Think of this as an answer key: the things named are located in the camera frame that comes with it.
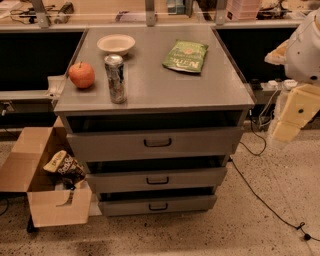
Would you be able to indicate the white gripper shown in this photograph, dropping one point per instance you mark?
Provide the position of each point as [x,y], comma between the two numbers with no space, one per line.
[304,55]

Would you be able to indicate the grey top drawer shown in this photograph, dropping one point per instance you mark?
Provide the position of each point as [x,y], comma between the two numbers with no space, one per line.
[138,145]

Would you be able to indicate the grey drawer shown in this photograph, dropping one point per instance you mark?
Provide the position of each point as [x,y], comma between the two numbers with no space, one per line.
[156,180]
[138,145]
[157,205]

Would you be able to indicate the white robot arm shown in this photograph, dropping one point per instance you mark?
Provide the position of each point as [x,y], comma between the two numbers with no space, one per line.
[300,56]

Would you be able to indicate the grey drawer cabinet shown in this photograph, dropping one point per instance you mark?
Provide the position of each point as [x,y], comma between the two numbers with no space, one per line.
[152,87]

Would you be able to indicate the grey middle drawer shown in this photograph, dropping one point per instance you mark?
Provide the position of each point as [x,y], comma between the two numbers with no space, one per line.
[156,180]

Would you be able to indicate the grey bottom drawer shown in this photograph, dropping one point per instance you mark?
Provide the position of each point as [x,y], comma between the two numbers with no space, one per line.
[157,205]

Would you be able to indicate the white power strip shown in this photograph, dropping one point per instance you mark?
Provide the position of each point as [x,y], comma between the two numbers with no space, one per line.
[286,84]

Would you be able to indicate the pink stacked bins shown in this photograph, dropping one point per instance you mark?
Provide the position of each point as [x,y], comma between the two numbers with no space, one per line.
[242,9]

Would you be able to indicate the green chip bag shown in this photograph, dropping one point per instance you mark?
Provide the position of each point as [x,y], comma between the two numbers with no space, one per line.
[186,56]

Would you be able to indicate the silver drink can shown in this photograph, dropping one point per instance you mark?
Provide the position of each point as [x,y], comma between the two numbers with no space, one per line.
[114,66]

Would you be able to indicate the white bowl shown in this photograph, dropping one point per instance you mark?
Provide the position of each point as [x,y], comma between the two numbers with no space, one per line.
[116,44]

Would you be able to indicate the red apple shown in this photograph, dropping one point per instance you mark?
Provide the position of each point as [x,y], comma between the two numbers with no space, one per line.
[82,75]

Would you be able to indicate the brown snack bag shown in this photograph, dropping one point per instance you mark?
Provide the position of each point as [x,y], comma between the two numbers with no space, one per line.
[63,163]

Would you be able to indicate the cardboard box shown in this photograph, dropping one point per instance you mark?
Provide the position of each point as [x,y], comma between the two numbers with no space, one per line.
[50,204]

